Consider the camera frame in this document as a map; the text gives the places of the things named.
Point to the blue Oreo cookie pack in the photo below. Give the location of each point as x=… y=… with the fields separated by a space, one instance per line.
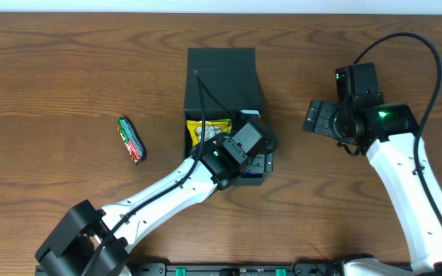
x=252 y=175

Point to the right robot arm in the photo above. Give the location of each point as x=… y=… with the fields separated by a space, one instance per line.
x=386 y=133

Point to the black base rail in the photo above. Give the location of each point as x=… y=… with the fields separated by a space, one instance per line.
x=301 y=267

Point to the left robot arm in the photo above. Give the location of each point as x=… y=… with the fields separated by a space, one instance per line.
x=90 y=241

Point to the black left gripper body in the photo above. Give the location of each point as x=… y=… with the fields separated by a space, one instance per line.
x=262 y=164

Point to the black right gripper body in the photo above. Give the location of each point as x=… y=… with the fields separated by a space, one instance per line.
x=318 y=117

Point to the green red snack bar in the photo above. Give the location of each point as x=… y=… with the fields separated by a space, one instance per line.
x=132 y=140

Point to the yellow Hacks candy bag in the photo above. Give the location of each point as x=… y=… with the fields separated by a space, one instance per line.
x=212 y=127

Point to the dark green gift box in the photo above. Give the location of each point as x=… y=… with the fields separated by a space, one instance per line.
x=220 y=83

